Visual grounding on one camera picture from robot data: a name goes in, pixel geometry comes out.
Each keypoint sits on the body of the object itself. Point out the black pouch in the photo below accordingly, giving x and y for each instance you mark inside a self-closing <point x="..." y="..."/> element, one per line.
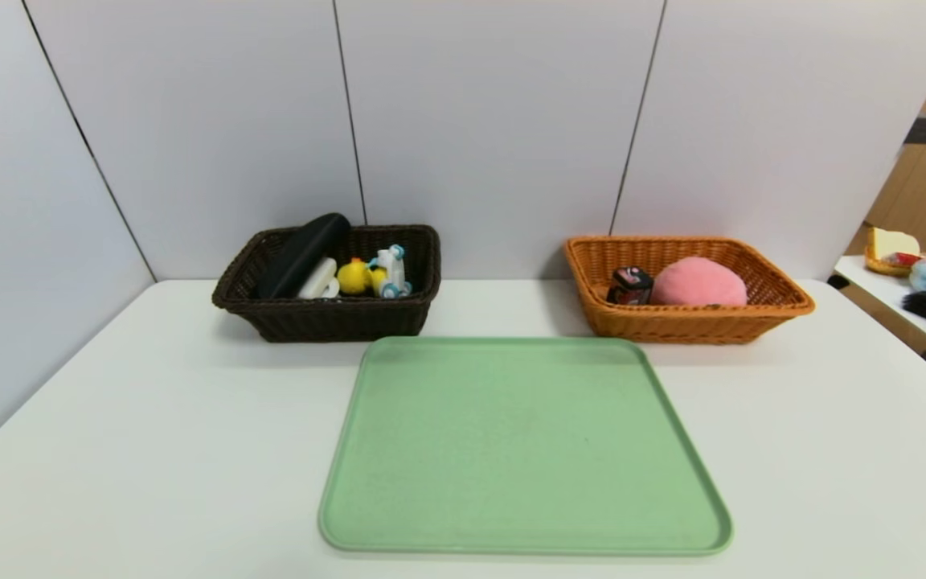
<point x="300" y="251"/>

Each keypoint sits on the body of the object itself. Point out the white soap bar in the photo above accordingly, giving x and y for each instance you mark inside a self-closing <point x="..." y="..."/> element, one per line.
<point x="317" y="279"/>

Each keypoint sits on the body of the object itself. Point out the yellow duck scooter toy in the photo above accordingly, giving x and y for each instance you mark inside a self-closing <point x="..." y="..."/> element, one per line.
<point x="354" y="277"/>

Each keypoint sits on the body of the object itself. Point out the dark brown wicker basket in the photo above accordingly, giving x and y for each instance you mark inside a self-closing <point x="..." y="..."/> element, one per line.
<point x="326" y="318"/>

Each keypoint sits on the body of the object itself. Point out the orange wicker basket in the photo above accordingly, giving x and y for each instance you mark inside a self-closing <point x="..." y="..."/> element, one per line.
<point x="696" y="322"/>

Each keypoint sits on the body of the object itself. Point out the small yellow bowl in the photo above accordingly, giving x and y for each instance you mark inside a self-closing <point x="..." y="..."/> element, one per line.
<point x="881" y="265"/>

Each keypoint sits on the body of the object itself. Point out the light green plastic tray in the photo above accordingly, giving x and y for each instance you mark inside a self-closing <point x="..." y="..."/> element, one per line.
<point x="527" y="458"/>

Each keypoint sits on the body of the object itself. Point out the white side table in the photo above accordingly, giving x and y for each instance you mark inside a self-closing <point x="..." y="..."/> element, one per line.
<point x="885" y="293"/>

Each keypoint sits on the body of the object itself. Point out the white plastic spool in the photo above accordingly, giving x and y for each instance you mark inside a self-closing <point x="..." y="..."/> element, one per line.
<point x="332" y="289"/>

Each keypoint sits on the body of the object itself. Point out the black red gum box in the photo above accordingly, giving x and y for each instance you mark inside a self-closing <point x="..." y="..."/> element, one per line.
<point x="630" y="287"/>

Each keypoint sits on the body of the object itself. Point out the pink plush peach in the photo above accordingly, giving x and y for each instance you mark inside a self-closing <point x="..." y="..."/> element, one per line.
<point x="698" y="283"/>

